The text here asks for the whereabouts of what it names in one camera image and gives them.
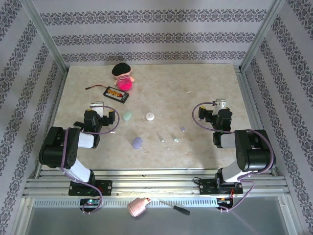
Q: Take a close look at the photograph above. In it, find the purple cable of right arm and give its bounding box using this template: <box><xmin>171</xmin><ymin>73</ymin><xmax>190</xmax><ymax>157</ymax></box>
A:
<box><xmin>192</xmin><ymin>101</ymin><xmax>277</xmax><ymax>213</ymax></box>

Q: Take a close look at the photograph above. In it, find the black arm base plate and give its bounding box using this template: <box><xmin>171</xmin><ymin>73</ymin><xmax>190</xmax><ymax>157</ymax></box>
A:
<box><xmin>199</xmin><ymin>178</ymin><xmax>243</xmax><ymax>196</ymax></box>
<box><xmin>68</xmin><ymin>180</ymin><xmax>113</xmax><ymax>196</ymax></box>

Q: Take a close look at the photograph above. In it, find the grey metal shelf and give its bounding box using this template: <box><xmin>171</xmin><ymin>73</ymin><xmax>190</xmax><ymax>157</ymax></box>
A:
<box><xmin>18</xmin><ymin>197</ymin><xmax>298</xmax><ymax>235</ymax></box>

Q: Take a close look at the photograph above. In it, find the pink bottle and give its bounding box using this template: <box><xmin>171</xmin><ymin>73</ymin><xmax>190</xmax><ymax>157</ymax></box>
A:
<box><xmin>127</xmin><ymin>197</ymin><xmax>152</xmax><ymax>218</ymax></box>

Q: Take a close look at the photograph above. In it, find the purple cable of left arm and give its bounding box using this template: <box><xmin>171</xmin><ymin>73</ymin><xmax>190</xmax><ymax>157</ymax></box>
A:
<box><xmin>60</xmin><ymin>104</ymin><xmax>121</xmax><ymax>215</ymax></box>

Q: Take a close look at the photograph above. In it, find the black battery pack, orange print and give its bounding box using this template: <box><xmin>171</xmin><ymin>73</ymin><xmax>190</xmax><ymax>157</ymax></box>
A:
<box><xmin>103</xmin><ymin>86</ymin><xmax>130</xmax><ymax>104</ymax></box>

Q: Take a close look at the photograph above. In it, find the aluminium side rail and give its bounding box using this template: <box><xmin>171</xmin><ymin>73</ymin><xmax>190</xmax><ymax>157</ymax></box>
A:
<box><xmin>34</xmin><ymin>70</ymin><xmax>68</xmax><ymax>179</ymax></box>
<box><xmin>234</xmin><ymin>65</ymin><xmax>278</xmax><ymax>177</ymax></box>

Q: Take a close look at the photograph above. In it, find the aluminium rail base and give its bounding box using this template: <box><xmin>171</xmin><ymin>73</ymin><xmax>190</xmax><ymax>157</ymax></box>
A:
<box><xmin>23</xmin><ymin>168</ymin><xmax>289</xmax><ymax>199</ymax></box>

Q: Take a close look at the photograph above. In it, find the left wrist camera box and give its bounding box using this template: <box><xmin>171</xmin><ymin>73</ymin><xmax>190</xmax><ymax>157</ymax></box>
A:
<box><xmin>89</xmin><ymin>101</ymin><xmax>105</xmax><ymax>117</ymax></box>

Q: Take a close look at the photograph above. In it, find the black-handled screwdriver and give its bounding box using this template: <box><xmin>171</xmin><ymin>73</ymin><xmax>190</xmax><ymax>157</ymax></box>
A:
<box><xmin>159</xmin><ymin>199</ymin><xmax>191</xmax><ymax>216</ymax></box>

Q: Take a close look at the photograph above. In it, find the aluminium frame post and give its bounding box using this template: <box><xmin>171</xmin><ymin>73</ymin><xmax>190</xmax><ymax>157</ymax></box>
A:
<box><xmin>23</xmin><ymin>0</ymin><xmax>68</xmax><ymax>74</ymax></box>
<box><xmin>241</xmin><ymin>0</ymin><xmax>286</xmax><ymax>71</ymax></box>

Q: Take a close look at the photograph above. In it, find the red battery wire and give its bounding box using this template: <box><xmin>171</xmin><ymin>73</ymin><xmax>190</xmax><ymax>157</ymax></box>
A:
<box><xmin>85</xmin><ymin>84</ymin><xmax>110</xmax><ymax>90</ymax></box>

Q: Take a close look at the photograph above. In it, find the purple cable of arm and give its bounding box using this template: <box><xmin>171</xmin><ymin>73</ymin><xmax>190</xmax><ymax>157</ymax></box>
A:
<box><xmin>60</xmin><ymin>104</ymin><xmax>121</xmax><ymax>215</ymax></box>
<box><xmin>192</xmin><ymin>101</ymin><xmax>277</xmax><ymax>213</ymax></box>

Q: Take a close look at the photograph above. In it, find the plush doll with black hair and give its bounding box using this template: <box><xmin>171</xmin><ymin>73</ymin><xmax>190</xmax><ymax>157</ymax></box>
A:
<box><xmin>112</xmin><ymin>62</ymin><xmax>135</xmax><ymax>91</ymax></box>

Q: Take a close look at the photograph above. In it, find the slotted grey cable duct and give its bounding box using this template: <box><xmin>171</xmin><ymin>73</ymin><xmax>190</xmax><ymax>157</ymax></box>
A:
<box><xmin>33</xmin><ymin>197</ymin><xmax>219</xmax><ymax>208</ymax></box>

